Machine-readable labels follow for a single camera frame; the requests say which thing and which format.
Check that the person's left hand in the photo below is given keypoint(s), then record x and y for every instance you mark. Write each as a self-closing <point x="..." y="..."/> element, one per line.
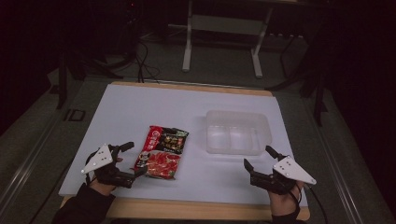
<point x="104" y="186"/>

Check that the clear plastic container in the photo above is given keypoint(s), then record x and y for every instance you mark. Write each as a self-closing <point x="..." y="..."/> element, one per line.
<point x="238" y="132"/>

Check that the person's right hand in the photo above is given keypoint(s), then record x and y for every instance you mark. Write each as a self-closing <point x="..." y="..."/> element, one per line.
<point x="285" y="202"/>

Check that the white metal table frame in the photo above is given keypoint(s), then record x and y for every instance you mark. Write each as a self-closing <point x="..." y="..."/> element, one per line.
<point x="224" y="25"/>

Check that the black floor bracket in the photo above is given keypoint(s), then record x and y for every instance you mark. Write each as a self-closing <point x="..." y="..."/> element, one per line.
<point x="74" y="115"/>

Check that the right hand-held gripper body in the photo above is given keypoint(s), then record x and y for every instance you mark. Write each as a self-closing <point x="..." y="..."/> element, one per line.
<point x="281" y="175"/>

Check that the white paper sheet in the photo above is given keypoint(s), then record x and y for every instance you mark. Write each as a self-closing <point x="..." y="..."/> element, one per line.
<point x="155" y="109"/>

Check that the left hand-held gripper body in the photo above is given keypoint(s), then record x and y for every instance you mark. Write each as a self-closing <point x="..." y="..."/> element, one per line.
<point x="102" y="161"/>

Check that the red and black food packet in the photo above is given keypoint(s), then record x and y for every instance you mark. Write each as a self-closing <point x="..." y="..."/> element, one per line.
<point x="162" y="152"/>

